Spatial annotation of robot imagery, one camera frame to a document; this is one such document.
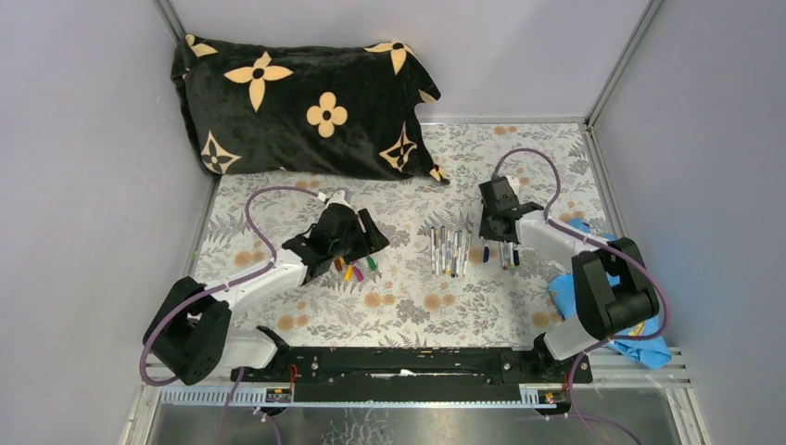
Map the magenta pen cap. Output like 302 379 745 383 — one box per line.
353 266 364 282

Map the dark green end marker pen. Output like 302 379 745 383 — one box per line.
446 230 460 278

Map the brown marker pen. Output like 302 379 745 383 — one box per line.
429 226 437 275

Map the yellow cap marker pen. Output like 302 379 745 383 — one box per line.
432 227 442 275

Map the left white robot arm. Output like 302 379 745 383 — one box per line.
140 203 389 385

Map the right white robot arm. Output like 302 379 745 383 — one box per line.
479 177 660 382

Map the blue cap marker pen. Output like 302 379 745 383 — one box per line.
453 229 464 277

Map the floral table mat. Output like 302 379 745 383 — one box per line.
193 123 610 347

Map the black pillow with beige flowers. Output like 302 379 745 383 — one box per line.
171 34 448 184

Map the blue cloth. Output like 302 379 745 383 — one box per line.
548 235 672 369

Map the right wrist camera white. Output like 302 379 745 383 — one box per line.
504 175 522 197

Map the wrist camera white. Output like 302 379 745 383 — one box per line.
325 189 352 209
504 175 522 197

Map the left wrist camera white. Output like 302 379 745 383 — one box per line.
325 189 352 209

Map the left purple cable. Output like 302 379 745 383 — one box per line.
138 185 330 388

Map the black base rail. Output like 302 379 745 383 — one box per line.
231 336 593 403

